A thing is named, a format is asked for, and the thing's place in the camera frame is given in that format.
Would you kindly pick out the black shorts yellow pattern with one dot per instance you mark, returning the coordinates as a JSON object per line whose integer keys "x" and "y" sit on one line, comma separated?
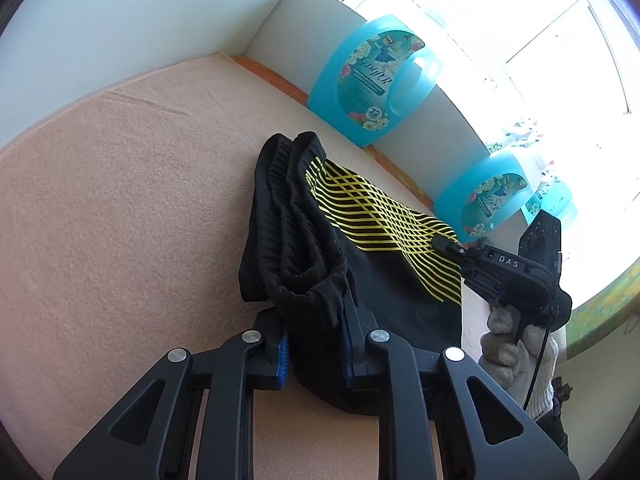
{"x": 322, "y": 239}

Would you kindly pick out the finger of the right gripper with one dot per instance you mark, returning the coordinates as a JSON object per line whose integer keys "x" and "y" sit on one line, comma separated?
{"x": 448, "y": 248}

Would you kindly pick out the blue bottle on sill left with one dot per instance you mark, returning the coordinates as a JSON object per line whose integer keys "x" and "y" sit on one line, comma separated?
{"x": 554, "y": 197}

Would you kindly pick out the middle blue detergent jug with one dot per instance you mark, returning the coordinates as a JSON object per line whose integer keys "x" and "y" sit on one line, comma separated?
{"x": 490, "y": 192}

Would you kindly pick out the right forearm black sleeve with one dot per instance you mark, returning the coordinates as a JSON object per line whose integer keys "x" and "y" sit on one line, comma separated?
{"x": 545, "y": 408}

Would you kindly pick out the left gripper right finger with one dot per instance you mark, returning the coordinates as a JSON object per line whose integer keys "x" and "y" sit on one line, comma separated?
{"x": 440, "y": 414}

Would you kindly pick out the landscape painting scroll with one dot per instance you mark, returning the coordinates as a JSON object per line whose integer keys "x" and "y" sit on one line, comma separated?
{"x": 603, "y": 313}

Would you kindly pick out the right white knit glove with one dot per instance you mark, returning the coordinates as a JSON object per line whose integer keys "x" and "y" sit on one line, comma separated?
{"x": 518, "y": 366}

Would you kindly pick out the left blue detergent jug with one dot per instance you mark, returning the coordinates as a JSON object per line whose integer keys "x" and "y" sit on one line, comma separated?
{"x": 376, "y": 78}

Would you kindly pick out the white side panel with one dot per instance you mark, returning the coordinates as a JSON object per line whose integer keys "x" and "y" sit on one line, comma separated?
{"x": 56, "y": 52}

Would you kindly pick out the blue detergent jug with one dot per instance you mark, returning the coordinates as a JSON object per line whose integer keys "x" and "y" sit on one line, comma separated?
{"x": 376, "y": 78}
{"x": 490, "y": 192}

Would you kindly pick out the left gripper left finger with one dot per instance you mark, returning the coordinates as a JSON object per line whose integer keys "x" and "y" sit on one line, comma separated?
{"x": 190, "y": 415}

